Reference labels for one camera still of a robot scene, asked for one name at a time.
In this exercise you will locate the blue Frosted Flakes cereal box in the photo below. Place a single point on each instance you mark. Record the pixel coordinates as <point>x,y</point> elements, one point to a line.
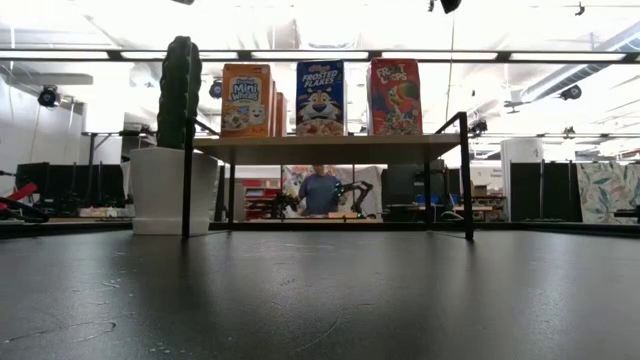
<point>320,100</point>

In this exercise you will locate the black background robot arm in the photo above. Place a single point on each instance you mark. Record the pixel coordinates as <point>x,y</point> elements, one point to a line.
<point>362,192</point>
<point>286,205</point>

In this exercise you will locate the round dark ceiling fixture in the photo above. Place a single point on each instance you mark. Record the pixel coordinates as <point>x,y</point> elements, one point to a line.
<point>216,89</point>
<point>571,92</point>
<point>48,96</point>

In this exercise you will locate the green cactus plant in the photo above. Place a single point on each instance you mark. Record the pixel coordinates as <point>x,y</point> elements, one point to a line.
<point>179,90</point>

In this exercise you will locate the dark background cabinet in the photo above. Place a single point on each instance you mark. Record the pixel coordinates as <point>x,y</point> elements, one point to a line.
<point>400,185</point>

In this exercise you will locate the black background monitors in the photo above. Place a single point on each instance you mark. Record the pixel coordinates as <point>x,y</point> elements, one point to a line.
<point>60,185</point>

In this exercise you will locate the red background shelving unit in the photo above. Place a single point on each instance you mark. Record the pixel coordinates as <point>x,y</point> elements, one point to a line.
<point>260,192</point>

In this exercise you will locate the black partition panels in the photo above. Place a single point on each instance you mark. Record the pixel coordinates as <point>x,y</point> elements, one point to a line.
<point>560,190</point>

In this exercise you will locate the red and black device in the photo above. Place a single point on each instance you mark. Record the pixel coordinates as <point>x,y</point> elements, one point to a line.
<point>22,192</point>

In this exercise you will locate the white background cabinet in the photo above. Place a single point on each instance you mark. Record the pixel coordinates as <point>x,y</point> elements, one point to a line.
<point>522,150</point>

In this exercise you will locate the black overhead frame bar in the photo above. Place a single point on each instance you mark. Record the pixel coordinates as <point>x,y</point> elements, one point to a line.
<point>375,55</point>

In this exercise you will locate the small cardboard box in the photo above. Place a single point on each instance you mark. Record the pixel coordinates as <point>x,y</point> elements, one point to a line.
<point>480,190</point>

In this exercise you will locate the person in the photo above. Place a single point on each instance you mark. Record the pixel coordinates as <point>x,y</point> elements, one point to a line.
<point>320,192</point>

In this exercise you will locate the floral patterned panel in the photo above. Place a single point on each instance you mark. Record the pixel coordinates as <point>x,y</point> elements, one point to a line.
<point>605,192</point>

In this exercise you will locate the red Froot Loops cereal box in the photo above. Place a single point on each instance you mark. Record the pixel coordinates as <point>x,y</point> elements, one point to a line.
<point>395,100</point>

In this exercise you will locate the black table edge rail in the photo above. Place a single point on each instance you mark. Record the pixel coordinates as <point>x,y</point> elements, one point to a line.
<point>550,227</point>

